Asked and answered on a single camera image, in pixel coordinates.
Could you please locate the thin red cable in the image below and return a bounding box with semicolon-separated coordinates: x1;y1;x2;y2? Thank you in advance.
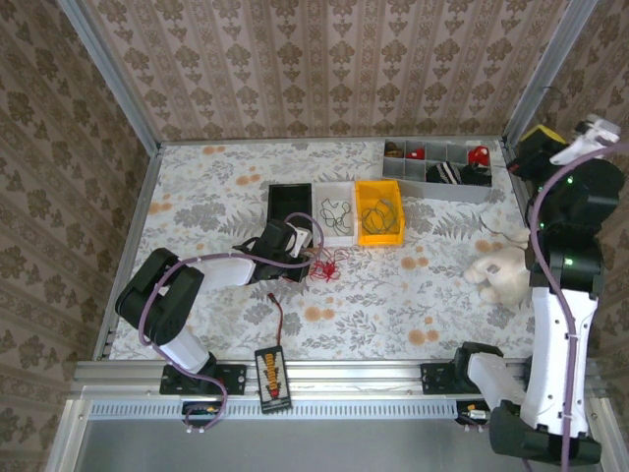
318;248;351;276

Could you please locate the thin black cable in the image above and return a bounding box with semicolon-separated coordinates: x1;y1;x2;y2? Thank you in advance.
318;198;354;232

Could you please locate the black plastic bin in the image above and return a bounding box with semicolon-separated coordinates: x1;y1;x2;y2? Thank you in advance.
267;182;315;238

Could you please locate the white plastic bin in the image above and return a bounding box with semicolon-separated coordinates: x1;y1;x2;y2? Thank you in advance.
313;181;358;248

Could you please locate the floral patterned tablecloth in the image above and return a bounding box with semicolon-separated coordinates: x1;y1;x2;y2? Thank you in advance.
107;140;537;363

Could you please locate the black striped fabric item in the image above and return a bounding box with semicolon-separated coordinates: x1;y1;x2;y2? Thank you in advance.
425;160;466;186

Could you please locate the yellow plastic bin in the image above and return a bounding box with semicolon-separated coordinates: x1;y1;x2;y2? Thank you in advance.
354;179;407;248

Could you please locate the grey compartment organizer tray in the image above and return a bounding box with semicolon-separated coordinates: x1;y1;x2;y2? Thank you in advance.
381;139;494;204

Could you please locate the black circuit board with labels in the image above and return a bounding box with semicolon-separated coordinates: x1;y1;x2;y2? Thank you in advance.
254;344;294;415

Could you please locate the white plush toy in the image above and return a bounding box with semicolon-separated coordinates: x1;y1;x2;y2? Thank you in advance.
464;228;533;309

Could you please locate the red and black board wire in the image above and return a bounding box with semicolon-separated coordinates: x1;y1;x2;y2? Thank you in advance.
266;292;287;351

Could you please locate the aluminium frame post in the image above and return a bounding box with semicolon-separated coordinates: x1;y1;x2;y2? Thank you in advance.
499;0;589;145
57;0;164;154

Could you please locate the thin dark wire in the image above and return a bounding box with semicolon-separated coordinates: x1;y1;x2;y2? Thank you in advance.
477;205;531;243

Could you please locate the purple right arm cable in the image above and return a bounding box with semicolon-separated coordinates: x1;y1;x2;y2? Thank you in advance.
527;142;629;472

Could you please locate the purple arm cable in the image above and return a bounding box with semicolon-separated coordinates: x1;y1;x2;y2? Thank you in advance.
138;211;326;435
527;142;629;472

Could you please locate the aluminium front rail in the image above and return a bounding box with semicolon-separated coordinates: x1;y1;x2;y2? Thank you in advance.
72;360;606;400

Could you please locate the slotted grey cable duct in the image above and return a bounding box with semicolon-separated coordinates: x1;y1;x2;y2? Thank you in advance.
86;398;495;420

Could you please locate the aluminium side rail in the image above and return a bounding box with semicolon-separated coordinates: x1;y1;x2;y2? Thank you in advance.
94;145;164;364

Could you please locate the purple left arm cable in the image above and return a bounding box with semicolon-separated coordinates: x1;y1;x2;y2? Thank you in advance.
138;211;326;435

